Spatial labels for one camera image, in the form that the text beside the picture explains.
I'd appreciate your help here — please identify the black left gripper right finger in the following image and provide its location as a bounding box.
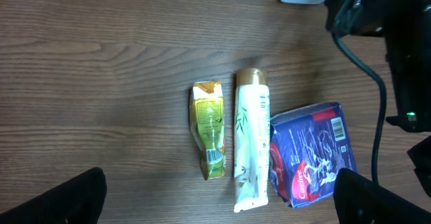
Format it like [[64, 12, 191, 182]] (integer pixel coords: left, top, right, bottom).
[[333, 168, 430, 224]]

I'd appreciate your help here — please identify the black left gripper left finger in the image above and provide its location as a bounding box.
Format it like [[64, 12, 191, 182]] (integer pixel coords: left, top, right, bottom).
[[1, 167, 107, 223]]

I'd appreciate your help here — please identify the purple snack packet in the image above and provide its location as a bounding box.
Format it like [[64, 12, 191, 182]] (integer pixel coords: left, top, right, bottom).
[[269, 102, 357, 209]]

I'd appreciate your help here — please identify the white cosmetic tube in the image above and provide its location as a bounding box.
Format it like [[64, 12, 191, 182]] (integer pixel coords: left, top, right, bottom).
[[234, 68, 270, 213]]

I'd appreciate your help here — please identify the green tea packet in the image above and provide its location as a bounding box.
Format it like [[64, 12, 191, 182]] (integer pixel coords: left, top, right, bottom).
[[189, 81, 226, 180]]

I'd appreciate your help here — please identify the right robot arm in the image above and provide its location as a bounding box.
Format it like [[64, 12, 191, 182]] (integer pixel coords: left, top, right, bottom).
[[324, 0, 430, 184]]

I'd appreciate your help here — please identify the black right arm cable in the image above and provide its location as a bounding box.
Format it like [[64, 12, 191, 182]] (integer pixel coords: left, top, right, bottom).
[[331, 32, 387, 186]]

